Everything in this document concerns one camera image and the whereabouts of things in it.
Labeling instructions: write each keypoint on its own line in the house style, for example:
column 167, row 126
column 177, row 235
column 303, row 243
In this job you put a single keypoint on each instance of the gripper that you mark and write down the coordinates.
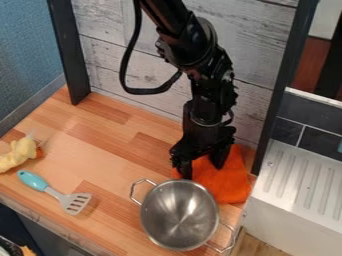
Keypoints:
column 205, row 135

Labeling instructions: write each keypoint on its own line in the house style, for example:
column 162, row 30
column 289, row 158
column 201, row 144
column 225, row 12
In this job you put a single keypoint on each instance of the orange cloth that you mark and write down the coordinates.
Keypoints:
column 229, row 181

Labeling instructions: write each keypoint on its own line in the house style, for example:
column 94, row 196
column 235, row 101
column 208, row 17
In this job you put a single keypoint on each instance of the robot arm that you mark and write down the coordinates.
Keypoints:
column 191, row 43

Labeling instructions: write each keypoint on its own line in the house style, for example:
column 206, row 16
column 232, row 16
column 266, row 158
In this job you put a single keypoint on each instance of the silver pot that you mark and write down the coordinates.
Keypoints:
column 180, row 215

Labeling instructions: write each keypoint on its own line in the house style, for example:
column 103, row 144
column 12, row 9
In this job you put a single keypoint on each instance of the toy sink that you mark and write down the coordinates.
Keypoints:
column 296, row 186

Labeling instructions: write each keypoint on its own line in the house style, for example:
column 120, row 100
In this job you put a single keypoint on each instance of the yellow plush toy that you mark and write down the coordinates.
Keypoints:
column 17, row 154

